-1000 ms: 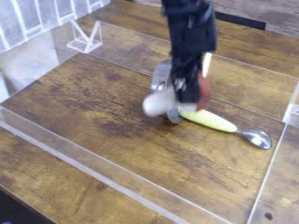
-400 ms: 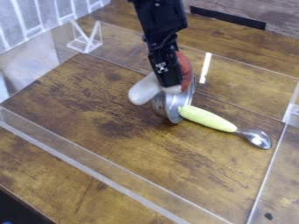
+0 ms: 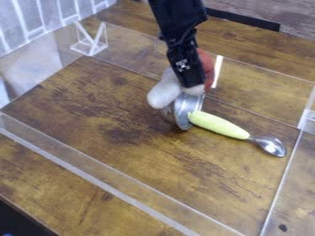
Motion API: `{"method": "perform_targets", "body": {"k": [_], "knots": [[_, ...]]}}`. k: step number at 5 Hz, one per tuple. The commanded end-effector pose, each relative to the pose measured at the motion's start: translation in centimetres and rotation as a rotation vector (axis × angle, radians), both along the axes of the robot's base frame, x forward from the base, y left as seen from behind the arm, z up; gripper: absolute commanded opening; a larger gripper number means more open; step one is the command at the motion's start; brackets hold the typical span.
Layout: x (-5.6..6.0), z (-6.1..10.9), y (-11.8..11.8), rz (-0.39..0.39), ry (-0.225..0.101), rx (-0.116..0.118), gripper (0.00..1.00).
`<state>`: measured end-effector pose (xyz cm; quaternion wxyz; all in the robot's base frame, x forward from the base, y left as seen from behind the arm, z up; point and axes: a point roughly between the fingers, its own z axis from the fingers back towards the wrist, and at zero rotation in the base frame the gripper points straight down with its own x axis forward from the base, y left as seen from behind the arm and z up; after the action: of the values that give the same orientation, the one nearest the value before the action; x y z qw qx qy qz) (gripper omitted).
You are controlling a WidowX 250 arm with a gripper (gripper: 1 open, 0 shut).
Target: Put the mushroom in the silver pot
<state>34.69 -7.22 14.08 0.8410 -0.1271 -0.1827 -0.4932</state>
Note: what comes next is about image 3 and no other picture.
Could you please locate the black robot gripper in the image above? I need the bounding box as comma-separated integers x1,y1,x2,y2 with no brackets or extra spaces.
150,0,208,89

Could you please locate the toy mushroom with red cap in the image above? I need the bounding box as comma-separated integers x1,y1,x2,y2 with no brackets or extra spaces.
147,48,215,110

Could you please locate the silver metal pot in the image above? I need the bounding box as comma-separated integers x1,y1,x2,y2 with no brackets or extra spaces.
160,92,206,130

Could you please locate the clear acrylic triangle stand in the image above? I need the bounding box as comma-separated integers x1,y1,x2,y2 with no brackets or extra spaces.
71,21,108,56

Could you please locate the clear acrylic front barrier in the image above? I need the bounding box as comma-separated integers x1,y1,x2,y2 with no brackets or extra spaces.
0,112,245,236

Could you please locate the spoon with yellow-green handle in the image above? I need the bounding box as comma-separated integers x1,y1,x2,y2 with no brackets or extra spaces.
188,111,287,158

